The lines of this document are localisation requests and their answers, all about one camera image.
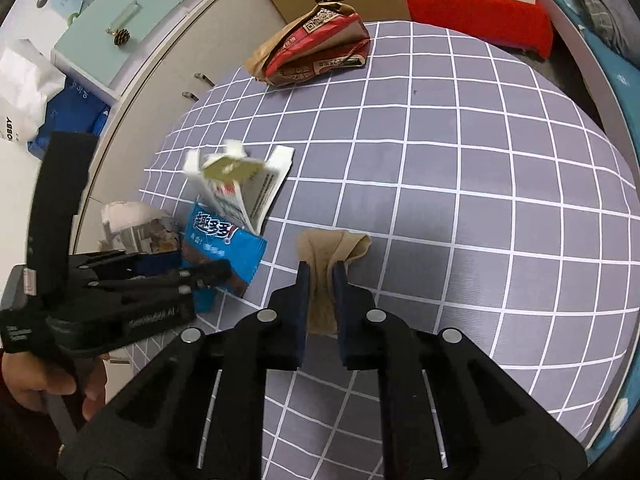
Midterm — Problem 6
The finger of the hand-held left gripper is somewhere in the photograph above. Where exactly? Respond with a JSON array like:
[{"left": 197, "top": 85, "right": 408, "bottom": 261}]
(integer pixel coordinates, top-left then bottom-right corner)
[
  {"left": 99, "top": 259, "right": 234, "bottom": 298},
  {"left": 69, "top": 249, "right": 183, "bottom": 282}
]

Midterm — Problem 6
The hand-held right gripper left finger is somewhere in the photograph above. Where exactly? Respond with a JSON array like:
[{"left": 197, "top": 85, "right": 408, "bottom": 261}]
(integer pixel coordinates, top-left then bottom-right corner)
[{"left": 57, "top": 260, "right": 313, "bottom": 480}]

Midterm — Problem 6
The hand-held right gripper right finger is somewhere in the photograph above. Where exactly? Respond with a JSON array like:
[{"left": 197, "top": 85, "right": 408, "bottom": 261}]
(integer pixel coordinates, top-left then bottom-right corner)
[{"left": 332, "top": 262, "right": 588, "bottom": 480}]

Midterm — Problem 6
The blue snack packet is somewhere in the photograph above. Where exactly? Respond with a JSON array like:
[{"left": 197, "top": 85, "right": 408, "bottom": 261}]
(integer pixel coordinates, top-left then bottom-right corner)
[{"left": 180, "top": 202, "right": 269, "bottom": 314}]

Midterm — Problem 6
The beige stocking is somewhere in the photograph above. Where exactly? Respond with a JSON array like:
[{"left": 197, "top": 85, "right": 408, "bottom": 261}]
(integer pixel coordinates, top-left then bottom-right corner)
[{"left": 296, "top": 229, "right": 374, "bottom": 337}]

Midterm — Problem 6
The white carton box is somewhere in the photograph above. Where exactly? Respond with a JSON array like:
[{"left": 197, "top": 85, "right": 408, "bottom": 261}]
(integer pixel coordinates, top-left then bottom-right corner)
[{"left": 182, "top": 139, "right": 296, "bottom": 236}]

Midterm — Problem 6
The person's left hand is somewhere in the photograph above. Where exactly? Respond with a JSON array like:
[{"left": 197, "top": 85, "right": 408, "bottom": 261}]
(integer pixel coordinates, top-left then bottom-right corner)
[{"left": 0, "top": 351, "right": 109, "bottom": 423}]

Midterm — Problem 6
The crumpled printed wrapper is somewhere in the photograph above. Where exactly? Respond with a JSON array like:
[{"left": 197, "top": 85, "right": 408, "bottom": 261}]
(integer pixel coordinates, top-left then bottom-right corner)
[{"left": 100, "top": 201, "right": 184, "bottom": 256}]

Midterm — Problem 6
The grey checked cloth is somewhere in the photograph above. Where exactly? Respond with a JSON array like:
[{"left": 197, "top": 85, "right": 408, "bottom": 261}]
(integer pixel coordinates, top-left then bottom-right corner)
[{"left": 107, "top": 20, "right": 638, "bottom": 480}]

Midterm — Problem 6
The blue bag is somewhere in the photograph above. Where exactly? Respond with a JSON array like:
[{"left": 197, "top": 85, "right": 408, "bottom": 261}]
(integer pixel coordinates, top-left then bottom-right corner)
[{"left": 27, "top": 77, "right": 112, "bottom": 161}]

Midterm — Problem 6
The white plastic bag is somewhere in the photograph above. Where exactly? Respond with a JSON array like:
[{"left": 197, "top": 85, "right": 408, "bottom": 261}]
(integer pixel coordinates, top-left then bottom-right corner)
[{"left": 0, "top": 40, "right": 67, "bottom": 147}]

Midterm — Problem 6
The mint green cabinet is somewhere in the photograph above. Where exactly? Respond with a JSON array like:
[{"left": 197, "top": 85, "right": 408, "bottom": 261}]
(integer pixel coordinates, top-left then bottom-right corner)
[{"left": 52, "top": 0, "right": 251, "bottom": 104}]

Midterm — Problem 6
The red and brown paper bag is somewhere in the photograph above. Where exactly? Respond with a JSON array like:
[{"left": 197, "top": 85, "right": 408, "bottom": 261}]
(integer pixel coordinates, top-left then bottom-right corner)
[{"left": 244, "top": 2, "right": 372, "bottom": 89}]

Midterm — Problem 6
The red stool with white top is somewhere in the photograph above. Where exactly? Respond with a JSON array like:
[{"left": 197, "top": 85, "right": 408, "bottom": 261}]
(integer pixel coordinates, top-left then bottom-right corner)
[{"left": 402, "top": 0, "right": 555, "bottom": 62}]

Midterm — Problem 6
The teal bed mattress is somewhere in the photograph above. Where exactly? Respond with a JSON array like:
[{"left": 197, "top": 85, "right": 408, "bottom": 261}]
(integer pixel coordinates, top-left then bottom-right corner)
[{"left": 532, "top": 0, "right": 640, "bottom": 466}]

